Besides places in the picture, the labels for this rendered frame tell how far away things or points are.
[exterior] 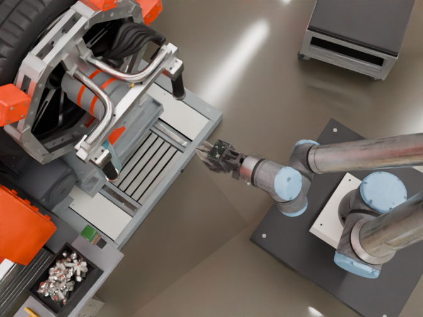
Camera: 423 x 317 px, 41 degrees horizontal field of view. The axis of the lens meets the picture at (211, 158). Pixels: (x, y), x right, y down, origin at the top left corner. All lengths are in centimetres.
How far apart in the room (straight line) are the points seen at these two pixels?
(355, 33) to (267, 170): 102
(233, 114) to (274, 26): 51
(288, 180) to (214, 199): 93
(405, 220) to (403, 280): 73
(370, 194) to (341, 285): 44
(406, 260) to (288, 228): 45
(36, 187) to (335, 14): 141
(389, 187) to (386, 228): 31
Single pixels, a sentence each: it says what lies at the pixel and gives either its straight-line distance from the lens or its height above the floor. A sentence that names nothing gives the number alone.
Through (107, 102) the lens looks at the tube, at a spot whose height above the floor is 101.
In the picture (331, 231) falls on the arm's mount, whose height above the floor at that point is 39.
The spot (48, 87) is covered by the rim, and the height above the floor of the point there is 84.
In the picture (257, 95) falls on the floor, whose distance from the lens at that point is 267.
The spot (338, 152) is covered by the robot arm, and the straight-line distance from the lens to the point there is 166.
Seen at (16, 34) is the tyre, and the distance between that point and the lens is 155.
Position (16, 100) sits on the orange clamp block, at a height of 110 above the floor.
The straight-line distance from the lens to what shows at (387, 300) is 222.
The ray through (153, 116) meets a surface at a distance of 247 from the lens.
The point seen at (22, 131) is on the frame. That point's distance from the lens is 164.
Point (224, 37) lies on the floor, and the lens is 281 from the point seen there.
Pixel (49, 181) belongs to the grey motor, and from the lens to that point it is 219.
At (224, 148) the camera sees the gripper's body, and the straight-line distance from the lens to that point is 172.
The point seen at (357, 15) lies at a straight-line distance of 253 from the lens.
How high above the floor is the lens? 242
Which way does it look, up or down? 72 degrees down
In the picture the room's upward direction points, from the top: 3 degrees counter-clockwise
